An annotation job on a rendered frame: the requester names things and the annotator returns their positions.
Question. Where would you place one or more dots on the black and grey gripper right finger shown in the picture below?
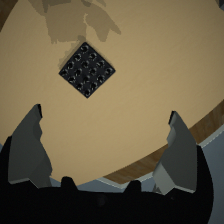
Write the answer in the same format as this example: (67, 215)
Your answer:
(182, 173)

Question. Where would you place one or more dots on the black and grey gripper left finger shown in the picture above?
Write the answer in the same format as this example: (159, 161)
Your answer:
(24, 163)

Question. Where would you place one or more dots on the black knob box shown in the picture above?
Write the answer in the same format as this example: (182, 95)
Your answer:
(89, 67)

